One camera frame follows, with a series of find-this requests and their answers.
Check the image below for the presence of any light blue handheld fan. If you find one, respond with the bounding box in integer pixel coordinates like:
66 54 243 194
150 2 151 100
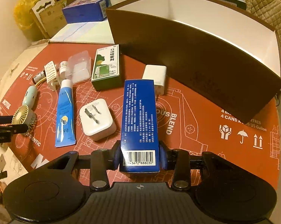
12 85 38 132

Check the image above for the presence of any white plug adapter cube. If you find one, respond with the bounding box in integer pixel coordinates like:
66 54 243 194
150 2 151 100
79 99 117 141

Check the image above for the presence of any tall blue medicine box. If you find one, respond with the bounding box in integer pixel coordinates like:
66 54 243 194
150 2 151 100
120 79 160 173

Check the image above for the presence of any blue white cream tube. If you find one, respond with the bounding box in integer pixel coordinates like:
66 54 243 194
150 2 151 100
55 79 76 148

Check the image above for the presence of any white tagged cable bundle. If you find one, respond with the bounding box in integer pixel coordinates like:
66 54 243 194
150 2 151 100
36 60 61 92

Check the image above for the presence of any small white pill bottle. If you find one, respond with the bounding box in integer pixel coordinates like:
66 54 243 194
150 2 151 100
59 61 68 79

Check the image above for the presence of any green white spray box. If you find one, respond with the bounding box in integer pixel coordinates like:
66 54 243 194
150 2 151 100
91 45 122 91

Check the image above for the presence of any white wall charger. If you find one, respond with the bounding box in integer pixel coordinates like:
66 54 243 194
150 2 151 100
142 65 167 95

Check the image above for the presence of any red printed cardboard mat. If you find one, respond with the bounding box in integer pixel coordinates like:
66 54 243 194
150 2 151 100
0 43 280 187

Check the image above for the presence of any clear plastic case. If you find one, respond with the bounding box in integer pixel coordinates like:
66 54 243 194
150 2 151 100
66 51 91 84

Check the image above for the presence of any yellow plastic bag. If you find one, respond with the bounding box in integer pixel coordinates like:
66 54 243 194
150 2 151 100
13 0 42 41

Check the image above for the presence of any large brown storage box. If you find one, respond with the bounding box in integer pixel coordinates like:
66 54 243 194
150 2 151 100
106 0 281 123

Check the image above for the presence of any brown cardboard carton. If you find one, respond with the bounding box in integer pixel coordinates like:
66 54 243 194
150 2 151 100
30 0 76 39

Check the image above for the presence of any pastel striped folded cloth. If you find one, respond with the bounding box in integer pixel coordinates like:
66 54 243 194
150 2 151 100
49 19 114 45

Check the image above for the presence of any blue puzzle box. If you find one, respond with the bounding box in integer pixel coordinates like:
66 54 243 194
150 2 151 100
62 0 109 24

